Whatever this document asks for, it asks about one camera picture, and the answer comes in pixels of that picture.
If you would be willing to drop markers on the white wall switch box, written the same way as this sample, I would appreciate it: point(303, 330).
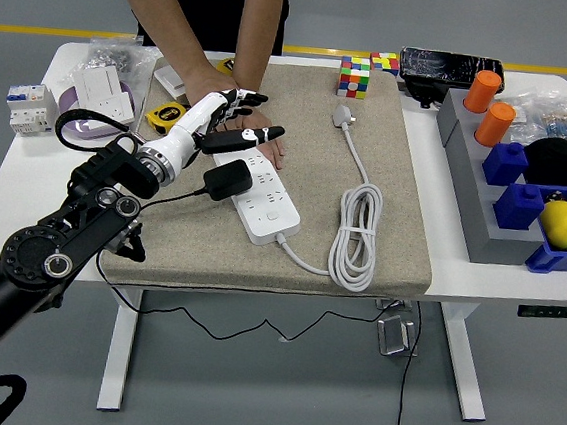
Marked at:
point(168, 81)

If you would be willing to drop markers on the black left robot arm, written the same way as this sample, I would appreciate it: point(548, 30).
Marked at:
point(33, 259)

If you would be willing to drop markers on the white wall socket panel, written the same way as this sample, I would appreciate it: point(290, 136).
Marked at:
point(110, 108)

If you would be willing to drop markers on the grey stepped peg block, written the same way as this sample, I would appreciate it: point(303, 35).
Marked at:
point(466, 190)

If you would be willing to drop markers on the person's right hand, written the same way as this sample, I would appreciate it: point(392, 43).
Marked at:
point(208, 82)

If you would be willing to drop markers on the small Rubik's cube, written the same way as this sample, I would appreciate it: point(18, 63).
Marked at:
point(386, 62)

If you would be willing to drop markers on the person's right forearm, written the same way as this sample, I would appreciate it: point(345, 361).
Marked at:
point(162, 10)

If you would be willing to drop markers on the clear bag of screws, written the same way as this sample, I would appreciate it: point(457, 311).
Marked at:
point(113, 55)

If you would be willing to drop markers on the blue plastic peg block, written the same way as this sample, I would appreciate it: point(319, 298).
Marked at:
point(517, 207)
point(505, 166)

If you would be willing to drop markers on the yellow lemon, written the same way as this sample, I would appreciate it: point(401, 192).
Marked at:
point(561, 224)

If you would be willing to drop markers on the orange cylinder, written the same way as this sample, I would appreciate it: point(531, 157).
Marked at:
point(482, 91)
point(494, 125)

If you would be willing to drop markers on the yellow tape measure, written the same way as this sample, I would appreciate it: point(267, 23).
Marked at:
point(165, 114)

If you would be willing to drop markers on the white table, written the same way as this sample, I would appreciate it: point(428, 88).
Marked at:
point(457, 289)

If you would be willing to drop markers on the blue plastic bin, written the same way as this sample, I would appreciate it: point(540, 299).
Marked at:
point(560, 261)

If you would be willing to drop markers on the large Rubik's cube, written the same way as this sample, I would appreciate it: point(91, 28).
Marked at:
point(354, 78)

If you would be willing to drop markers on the small silver metal bracket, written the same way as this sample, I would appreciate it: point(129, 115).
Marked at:
point(395, 305)

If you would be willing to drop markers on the person's left hand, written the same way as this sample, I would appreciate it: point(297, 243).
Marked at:
point(269, 153)

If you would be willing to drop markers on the white circuit breaker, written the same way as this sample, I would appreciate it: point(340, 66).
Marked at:
point(27, 107)

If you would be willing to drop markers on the black cloth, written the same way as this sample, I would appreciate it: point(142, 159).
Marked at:
point(564, 164)

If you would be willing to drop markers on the purple bowl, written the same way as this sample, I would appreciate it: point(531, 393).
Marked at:
point(66, 98)

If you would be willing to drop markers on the large silver metal bracket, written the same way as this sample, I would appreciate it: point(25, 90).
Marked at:
point(394, 336)

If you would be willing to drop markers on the black plug adapter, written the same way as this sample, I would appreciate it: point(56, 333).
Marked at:
point(226, 179)

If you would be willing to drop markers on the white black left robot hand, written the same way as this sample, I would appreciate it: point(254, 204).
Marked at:
point(191, 123)

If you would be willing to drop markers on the white wall switch panel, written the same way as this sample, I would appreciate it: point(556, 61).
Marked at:
point(95, 81)

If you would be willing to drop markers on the white power strip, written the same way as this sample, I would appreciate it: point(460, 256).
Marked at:
point(273, 216)

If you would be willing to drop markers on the grey-brown fabric mat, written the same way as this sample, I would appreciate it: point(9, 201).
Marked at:
point(307, 174)

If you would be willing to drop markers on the black plastic-wrapped device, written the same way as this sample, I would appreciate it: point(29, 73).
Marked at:
point(443, 67)

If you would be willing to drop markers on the person's left forearm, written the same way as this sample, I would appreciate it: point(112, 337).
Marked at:
point(258, 29)

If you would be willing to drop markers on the clear bag of coloured parts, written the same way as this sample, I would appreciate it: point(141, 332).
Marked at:
point(554, 118)

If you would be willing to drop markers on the black table control panel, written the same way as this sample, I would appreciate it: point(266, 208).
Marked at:
point(555, 312)

